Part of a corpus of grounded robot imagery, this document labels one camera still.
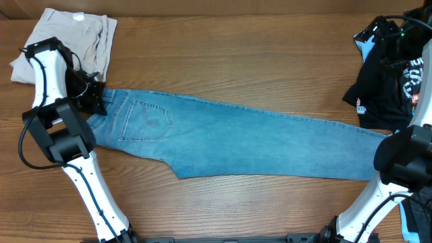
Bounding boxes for light blue denim jeans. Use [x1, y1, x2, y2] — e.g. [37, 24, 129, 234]
[88, 89, 384, 180]

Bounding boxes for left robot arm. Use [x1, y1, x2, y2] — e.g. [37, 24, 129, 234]
[18, 37, 141, 243]

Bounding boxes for light blue t-shirt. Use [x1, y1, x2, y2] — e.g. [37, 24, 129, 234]
[343, 37, 423, 132]

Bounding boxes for folded beige trousers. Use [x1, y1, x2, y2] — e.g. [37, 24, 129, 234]
[24, 8, 117, 81]

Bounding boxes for black printed jersey shirt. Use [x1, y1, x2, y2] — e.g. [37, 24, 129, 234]
[342, 5, 432, 243]

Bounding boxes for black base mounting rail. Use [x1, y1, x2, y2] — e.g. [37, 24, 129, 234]
[80, 232, 381, 243]

